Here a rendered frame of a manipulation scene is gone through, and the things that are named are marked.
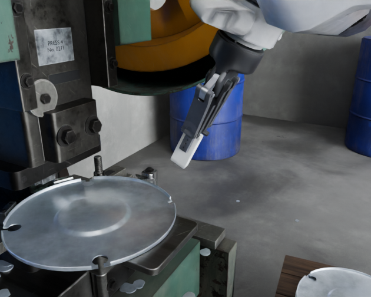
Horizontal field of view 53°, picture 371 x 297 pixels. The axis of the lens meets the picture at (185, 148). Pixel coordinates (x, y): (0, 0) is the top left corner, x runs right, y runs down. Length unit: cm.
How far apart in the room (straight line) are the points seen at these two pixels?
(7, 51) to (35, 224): 30
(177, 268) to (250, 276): 102
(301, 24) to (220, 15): 13
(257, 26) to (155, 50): 42
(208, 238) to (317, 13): 58
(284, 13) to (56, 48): 36
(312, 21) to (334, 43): 337
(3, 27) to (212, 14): 25
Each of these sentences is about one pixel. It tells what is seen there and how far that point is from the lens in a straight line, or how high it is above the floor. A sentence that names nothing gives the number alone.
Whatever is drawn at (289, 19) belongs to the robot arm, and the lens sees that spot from 39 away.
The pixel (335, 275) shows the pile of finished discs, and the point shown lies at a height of 38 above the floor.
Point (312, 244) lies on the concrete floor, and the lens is 201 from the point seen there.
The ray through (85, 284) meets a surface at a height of 68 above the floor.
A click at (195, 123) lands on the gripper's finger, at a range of 56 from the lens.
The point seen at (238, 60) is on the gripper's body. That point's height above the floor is 105.
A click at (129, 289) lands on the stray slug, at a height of 65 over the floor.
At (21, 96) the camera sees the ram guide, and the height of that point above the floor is 101.
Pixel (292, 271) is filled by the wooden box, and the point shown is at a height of 35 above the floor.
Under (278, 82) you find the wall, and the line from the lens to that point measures 390.
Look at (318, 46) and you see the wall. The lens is 378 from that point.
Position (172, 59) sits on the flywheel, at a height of 101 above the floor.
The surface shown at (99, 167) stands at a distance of 85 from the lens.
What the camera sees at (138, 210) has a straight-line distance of 67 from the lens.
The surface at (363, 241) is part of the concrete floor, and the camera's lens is 214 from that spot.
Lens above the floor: 113
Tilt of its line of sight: 21 degrees down
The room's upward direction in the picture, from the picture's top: straight up
